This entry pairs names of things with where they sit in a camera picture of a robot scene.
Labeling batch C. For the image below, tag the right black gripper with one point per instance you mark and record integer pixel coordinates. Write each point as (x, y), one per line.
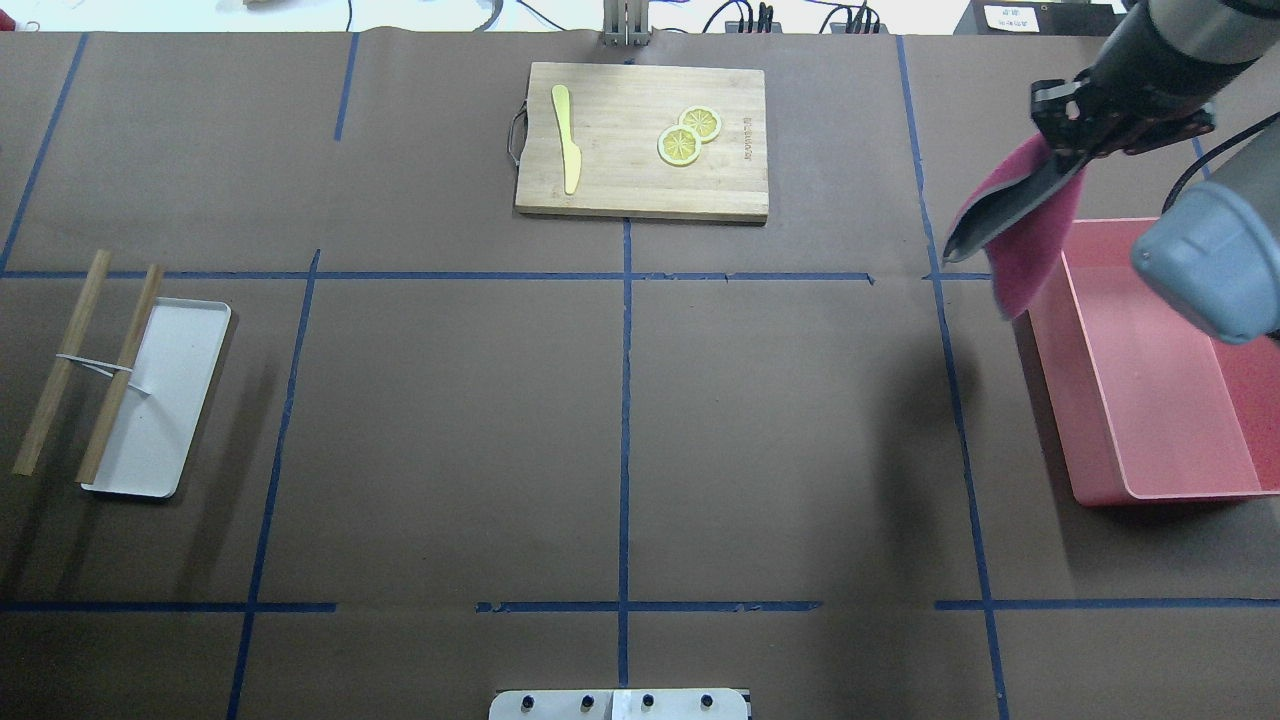
(1112, 108)

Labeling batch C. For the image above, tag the magenta cleaning cloth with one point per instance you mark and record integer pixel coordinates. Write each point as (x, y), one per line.
(1019, 217)

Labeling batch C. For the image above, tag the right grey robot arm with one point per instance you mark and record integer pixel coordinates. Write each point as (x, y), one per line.
(1212, 254)

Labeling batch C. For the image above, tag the pink plastic bin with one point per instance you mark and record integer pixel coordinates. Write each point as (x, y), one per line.
(1143, 406)

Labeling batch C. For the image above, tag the lemon slice back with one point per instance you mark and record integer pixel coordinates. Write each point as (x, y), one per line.
(705, 122)

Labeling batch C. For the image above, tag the lemon slice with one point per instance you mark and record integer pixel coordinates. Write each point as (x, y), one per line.
(705, 122)
(679, 145)

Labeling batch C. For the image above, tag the lemon slice front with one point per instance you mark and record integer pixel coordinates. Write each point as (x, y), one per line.
(679, 145)

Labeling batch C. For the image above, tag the wooden cutting board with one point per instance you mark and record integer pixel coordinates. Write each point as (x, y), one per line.
(618, 113)

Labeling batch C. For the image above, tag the yellow plastic knife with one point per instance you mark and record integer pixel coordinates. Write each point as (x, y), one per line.
(571, 152)

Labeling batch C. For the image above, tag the white rectangular tray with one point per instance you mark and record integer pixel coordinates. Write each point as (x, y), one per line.
(150, 441)

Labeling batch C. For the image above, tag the wooden cloth rack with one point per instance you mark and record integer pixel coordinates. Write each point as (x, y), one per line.
(68, 356)

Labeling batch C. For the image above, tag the aluminium frame post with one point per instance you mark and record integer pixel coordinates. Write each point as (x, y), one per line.
(626, 23)

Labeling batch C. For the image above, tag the white camera pole mount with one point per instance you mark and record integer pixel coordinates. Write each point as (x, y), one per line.
(623, 703)

